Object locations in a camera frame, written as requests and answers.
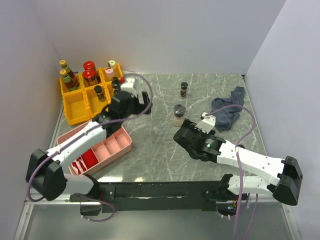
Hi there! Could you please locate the small black-cap spice jar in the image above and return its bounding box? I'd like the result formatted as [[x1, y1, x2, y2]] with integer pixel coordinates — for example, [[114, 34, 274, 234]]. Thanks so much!
[[94, 85, 106, 102], [180, 82, 189, 99]]

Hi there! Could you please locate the green label sauce bottle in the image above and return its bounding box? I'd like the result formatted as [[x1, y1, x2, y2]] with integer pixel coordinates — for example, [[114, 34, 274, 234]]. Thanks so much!
[[60, 69, 78, 92], [59, 60, 80, 88]]

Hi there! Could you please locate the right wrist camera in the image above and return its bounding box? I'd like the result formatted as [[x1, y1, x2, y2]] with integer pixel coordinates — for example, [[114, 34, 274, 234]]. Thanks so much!
[[195, 112, 216, 134]]

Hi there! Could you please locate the pink-cap spice bottle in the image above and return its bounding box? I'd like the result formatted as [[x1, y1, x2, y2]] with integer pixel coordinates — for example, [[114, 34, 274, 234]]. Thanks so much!
[[105, 67, 116, 82]]

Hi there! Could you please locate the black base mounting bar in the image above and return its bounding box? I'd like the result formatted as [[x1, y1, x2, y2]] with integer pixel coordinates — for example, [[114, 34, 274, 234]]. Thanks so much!
[[69, 176, 238, 211]]

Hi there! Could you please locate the red white packet in tray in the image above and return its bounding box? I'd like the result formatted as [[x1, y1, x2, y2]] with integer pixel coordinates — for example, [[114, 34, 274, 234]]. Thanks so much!
[[71, 156, 87, 175]]

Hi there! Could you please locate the red-lid chili jar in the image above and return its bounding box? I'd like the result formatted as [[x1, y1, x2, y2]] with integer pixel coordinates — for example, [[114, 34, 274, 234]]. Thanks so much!
[[83, 69, 98, 87], [83, 61, 101, 83]]

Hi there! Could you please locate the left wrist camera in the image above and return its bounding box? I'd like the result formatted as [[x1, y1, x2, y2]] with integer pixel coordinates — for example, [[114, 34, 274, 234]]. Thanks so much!
[[120, 76, 137, 97]]

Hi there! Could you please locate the blue grey cloth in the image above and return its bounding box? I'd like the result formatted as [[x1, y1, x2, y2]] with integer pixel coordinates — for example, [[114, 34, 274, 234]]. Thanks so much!
[[211, 86, 245, 132]]

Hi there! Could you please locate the black-top white salt grinder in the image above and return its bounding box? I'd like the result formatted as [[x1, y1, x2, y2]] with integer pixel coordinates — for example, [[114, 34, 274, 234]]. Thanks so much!
[[111, 77, 121, 92]]

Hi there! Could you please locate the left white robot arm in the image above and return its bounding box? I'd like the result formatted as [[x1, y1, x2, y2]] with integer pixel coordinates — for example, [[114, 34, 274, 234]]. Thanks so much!
[[25, 91, 153, 201]]

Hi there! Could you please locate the white-cap seasoning shaker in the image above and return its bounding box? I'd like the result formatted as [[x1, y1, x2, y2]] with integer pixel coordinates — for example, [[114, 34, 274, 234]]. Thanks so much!
[[107, 60, 117, 69]]

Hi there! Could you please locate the pink divided tray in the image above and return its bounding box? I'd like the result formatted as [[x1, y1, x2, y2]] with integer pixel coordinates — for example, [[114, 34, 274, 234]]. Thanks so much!
[[62, 127, 132, 176]]

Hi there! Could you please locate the clear-cap salt grinder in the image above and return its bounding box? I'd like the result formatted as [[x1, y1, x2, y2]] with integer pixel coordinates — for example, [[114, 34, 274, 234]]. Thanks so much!
[[172, 104, 186, 127]]

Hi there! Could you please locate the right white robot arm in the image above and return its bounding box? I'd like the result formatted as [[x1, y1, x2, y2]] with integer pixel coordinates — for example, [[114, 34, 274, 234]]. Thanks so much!
[[173, 119, 303, 206]]

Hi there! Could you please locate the yellow compartment bin organizer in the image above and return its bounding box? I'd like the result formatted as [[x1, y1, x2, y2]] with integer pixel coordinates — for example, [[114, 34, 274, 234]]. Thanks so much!
[[59, 63, 124, 126]]

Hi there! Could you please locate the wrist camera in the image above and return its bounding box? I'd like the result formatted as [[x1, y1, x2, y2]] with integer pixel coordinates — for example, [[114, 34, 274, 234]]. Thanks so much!
[[120, 76, 137, 97], [195, 112, 216, 134]]

